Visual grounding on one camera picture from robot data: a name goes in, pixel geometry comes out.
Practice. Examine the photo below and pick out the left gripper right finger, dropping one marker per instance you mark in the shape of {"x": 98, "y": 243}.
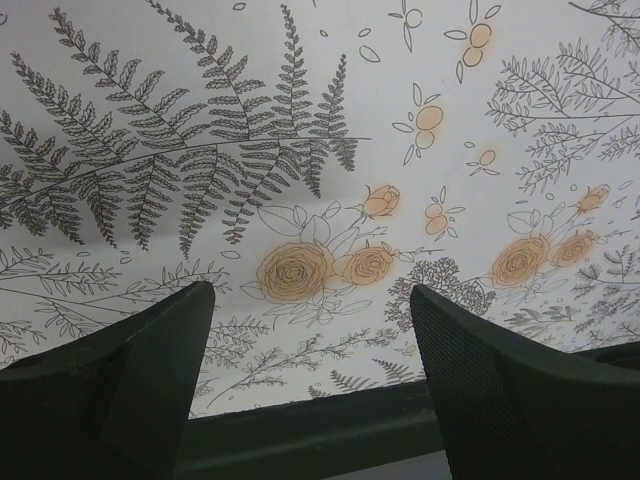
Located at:
{"x": 509, "y": 407}

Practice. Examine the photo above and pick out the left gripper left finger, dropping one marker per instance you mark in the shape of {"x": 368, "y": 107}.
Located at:
{"x": 112, "y": 404}

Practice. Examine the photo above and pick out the floral patterned table mat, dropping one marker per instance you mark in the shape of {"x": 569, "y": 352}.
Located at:
{"x": 314, "y": 161}

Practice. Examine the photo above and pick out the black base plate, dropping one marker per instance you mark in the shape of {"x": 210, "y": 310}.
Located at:
{"x": 313, "y": 439}

